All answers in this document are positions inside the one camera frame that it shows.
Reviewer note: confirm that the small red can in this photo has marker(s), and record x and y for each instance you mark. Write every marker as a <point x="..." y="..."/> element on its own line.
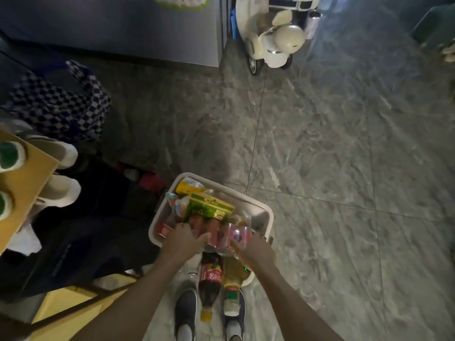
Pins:
<point x="164" y="230"/>

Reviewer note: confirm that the steel cabinet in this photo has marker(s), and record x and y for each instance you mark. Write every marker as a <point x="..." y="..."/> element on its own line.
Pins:
<point x="124" y="28"/>

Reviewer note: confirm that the person's left thumb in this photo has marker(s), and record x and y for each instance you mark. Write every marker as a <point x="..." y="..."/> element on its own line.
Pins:
<point x="202" y="240"/>

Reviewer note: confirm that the black bag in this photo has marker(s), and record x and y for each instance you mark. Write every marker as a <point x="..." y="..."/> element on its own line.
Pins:
<point x="96" y="230"/>

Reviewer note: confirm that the green yellow carton box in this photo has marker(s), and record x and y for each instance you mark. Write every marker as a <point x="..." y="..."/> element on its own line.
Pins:
<point x="209" y="206"/>

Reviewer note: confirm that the person's left hand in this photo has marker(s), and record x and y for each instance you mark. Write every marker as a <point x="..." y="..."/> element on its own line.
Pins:
<point x="181" y="245"/>

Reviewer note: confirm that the white plastic basket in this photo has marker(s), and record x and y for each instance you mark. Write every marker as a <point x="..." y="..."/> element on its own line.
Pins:
<point x="254" y="213"/>

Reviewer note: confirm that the person's shoe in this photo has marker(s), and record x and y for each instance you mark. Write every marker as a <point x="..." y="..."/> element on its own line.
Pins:
<point x="236" y="323"/>
<point x="185" y="308"/>

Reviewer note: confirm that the brown cardboard board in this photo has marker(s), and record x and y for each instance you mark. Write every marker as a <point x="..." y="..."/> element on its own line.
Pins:
<point x="25" y="188"/>

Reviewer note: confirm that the white cloth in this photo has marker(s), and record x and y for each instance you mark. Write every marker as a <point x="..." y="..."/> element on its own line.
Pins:
<point x="25" y="241"/>

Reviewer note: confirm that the person's right shoe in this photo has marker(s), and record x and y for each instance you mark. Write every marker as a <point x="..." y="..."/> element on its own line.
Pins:
<point x="236" y="323"/>

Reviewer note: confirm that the person's right forearm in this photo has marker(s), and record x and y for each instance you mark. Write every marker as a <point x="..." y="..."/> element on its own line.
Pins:
<point x="288" y="305"/>

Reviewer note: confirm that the red pouch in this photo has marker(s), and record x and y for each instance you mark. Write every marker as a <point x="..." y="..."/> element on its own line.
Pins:
<point x="151" y="181"/>

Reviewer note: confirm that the person's right hand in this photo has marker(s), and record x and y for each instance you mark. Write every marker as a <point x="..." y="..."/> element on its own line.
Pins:
<point x="257" y="253"/>

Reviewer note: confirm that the person's left shoe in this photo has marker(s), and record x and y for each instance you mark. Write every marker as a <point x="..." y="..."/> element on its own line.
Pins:
<point x="185" y="308"/>

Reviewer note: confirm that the red drink can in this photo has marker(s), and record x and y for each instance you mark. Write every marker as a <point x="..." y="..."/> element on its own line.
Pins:
<point x="212" y="232"/>
<point x="244" y="236"/>
<point x="225" y="239"/>
<point x="196" y="223"/>

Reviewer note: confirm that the green white cup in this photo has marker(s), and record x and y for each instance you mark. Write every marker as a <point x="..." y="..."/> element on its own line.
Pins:
<point x="4" y="205"/>

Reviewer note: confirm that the person's right thumb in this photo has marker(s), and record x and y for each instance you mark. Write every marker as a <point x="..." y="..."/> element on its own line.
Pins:
<point x="236" y="250"/>

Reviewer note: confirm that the blue white checkered bag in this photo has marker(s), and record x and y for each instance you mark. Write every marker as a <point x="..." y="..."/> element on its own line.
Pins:
<point x="60" y="106"/>

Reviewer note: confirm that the blue white packet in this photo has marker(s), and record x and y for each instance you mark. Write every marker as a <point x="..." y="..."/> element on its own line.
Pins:
<point x="176" y="205"/>

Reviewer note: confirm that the person's left forearm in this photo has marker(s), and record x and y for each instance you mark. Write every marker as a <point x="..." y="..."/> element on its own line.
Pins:
<point x="135" y="301"/>

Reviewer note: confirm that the yellow oil bottle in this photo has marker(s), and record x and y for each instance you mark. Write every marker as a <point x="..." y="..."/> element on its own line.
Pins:
<point x="233" y="280"/>

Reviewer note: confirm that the cream toy scooter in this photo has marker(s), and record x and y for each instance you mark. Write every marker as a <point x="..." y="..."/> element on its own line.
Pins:
<point x="280" y="39"/>

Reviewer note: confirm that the dark cola bottle red label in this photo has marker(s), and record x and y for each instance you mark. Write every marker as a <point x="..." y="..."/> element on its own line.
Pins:
<point x="210" y="280"/>

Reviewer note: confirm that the yellow snack packet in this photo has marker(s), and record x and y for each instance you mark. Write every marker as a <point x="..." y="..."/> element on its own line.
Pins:
<point x="188" y="188"/>

